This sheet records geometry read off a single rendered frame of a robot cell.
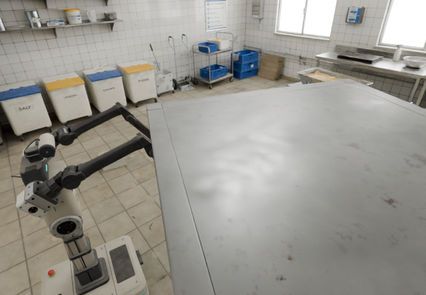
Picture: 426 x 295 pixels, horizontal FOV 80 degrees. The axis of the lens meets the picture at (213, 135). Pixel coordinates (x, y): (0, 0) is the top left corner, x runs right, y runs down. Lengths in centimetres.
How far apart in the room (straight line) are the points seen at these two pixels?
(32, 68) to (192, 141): 504
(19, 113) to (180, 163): 456
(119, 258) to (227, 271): 205
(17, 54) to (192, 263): 516
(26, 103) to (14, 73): 73
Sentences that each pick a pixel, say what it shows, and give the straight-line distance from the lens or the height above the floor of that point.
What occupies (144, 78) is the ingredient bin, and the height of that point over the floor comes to 56.
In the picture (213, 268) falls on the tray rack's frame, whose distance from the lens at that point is 23.
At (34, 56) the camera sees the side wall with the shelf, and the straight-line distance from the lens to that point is 533.
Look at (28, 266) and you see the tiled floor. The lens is 292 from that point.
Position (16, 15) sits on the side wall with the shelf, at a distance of 525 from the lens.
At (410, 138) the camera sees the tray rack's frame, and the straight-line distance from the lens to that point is 47.
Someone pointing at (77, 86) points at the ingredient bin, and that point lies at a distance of 483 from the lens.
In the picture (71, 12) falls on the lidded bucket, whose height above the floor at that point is 174.
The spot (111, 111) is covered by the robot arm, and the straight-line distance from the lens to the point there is 174.
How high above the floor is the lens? 202
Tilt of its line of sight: 30 degrees down
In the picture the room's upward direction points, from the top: 2 degrees counter-clockwise
